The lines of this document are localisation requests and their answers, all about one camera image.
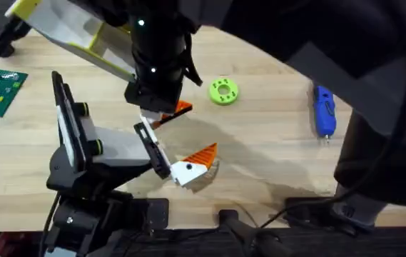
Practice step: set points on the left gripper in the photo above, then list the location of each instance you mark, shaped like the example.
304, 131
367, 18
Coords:
117, 146

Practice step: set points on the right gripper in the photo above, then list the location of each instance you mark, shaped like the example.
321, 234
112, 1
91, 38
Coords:
158, 53

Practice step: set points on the orange ribbed wedge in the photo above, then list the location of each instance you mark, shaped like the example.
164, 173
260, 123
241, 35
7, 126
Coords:
180, 107

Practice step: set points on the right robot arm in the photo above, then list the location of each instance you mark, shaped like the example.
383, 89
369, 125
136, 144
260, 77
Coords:
331, 28

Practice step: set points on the blue electric screwdriver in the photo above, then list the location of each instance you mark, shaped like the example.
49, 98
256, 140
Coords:
324, 110

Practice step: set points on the green disc with holes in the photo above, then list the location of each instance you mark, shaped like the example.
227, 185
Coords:
217, 96

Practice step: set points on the left wrist flat plate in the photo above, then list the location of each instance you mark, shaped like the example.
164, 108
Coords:
67, 125

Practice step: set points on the black rail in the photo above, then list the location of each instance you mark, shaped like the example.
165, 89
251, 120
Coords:
188, 246

